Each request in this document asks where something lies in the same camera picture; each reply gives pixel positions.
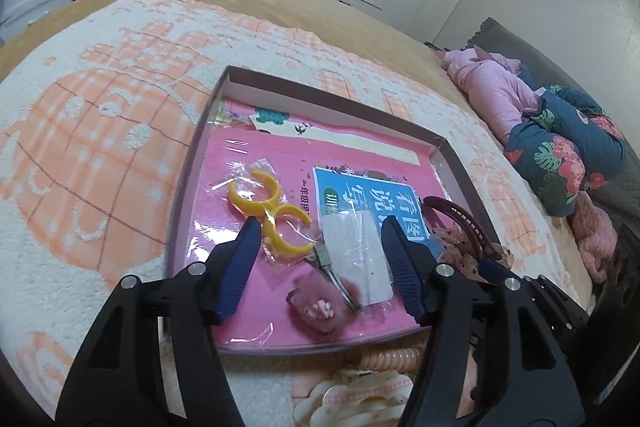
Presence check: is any yellow hair clip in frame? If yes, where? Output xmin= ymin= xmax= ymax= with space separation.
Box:
xmin=227 ymin=169 xmax=313 ymax=259

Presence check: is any bed with tan sheet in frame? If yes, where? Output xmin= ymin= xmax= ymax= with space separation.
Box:
xmin=0 ymin=0 xmax=640 ymax=323

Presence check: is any cream hair claw clip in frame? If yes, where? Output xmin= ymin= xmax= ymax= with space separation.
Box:
xmin=295 ymin=369 xmax=417 ymax=427

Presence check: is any white and orange printed blanket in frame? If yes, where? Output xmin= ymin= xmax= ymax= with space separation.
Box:
xmin=0 ymin=0 xmax=598 ymax=427

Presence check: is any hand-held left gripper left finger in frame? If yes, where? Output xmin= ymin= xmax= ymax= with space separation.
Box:
xmin=56 ymin=219 xmax=263 ymax=427

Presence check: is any pink book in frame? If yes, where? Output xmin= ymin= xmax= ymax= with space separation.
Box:
xmin=211 ymin=99 xmax=447 ymax=351

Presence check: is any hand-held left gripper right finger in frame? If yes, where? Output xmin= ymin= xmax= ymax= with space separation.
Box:
xmin=380 ymin=216 xmax=586 ymax=427

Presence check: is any pink fuzzy hair clip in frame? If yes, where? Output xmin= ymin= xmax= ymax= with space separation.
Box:
xmin=285 ymin=244 xmax=366 ymax=334

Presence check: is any pink knitted cloth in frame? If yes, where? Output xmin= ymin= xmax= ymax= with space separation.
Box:
xmin=569 ymin=196 xmax=622 ymax=284

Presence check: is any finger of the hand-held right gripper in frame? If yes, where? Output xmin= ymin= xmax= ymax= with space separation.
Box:
xmin=477 ymin=258 xmax=592 ymax=333

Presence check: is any blue floral quilt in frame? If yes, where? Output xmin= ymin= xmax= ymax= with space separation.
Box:
xmin=504 ymin=84 xmax=627 ymax=218

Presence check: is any clear plastic packet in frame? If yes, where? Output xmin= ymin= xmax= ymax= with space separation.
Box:
xmin=319 ymin=208 xmax=394 ymax=308

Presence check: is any lace bow headband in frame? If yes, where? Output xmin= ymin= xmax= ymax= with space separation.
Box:
xmin=422 ymin=196 xmax=515 ymax=282

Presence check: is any peach spiral hair tie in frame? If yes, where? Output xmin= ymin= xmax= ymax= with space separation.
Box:
xmin=356 ymin=346 xmax=422 ymax=374

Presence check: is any pink quilt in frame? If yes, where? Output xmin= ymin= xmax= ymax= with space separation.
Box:
xmin=439 ymin=47 xmax=547 ymax=142

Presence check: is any floral and pink bedding pile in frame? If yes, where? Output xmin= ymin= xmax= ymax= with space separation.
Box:
xmin=467 ymin=18 xmax=640 ymax=233

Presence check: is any shallow cardboard box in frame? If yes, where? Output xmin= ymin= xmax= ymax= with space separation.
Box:
xmin=162 ymin=66 xmax=502 ymax=355

